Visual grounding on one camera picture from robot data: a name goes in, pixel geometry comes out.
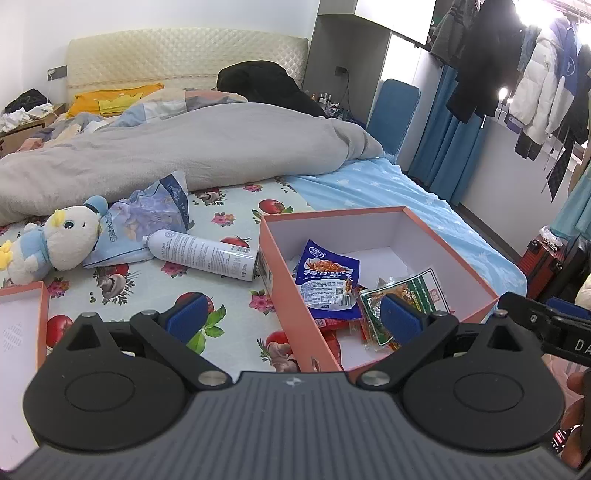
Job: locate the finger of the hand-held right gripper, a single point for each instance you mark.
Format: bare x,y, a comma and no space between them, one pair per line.
531,316

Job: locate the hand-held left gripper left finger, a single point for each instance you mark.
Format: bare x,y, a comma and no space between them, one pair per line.
189,316

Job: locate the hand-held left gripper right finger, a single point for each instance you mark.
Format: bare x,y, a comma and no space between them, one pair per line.
399,318

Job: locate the clear green-trimmed snack packet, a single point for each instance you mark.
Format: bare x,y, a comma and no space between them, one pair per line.
371,314

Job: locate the red crinkled snack packet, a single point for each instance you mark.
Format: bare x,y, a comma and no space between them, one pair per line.
332,344

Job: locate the blue snack packet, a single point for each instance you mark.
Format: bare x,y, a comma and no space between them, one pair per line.
328,277

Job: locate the pink cardboard box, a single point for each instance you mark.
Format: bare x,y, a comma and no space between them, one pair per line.
369,230

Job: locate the person's right hand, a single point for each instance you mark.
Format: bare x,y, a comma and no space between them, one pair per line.
579,434

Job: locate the red suitcase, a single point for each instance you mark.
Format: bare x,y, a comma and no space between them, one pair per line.
538,267

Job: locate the floral plastic sheet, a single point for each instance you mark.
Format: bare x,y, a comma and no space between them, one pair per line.
138,295

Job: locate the cream puffer jacket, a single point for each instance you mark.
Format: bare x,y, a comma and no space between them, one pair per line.
585,288

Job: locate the white spray can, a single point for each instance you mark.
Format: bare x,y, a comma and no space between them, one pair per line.
198,254

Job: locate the black suitcase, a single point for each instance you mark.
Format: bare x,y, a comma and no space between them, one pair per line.
572,263

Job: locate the lavender plastic bag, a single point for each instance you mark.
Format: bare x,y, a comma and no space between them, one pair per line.
138,217

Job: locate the teal cloth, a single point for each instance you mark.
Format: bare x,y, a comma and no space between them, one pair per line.
577,212

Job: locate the light blue bedsheet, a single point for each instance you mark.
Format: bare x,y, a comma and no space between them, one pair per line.
392,184

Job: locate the white blue plush toy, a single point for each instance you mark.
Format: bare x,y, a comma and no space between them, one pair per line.
64,240

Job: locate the pink cardboard box lid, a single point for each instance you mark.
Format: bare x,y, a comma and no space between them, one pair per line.
18,332

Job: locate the grey blanket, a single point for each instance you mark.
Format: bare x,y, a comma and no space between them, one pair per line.
207,143

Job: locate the blue curtain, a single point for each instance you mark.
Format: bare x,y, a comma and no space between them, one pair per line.
443,147

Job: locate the blue chair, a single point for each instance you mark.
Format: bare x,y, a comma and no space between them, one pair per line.
392,110

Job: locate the patchwork quilt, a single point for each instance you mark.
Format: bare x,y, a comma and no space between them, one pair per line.
175,101

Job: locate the group of small bottles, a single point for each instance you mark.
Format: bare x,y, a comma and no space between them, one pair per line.
325,104

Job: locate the yellow pillow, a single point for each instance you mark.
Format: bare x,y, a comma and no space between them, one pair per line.
115,97

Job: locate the black garment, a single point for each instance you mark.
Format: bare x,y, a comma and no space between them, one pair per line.
263,83

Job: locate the wooden bedside table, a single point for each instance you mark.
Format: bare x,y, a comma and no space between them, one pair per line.
27,131

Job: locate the blue white hanging jacket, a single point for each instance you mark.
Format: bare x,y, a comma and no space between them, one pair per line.
575,69

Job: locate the beige quilted headboard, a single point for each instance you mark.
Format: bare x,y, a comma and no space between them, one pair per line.
184,55

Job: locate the black hanging jacket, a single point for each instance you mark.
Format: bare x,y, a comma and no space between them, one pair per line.
489,55

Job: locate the pile of clothes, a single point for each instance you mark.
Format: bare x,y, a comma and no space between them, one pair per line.
23,99

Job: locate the grey hanging garment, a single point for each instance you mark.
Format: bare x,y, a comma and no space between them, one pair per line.
448,32

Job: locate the black wall socket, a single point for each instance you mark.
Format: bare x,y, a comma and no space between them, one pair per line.
342,71

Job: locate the grey wall socket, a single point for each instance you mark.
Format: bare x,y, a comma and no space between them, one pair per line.
57,74

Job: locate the white wall cabinet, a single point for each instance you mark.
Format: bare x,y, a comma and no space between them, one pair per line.
397,18

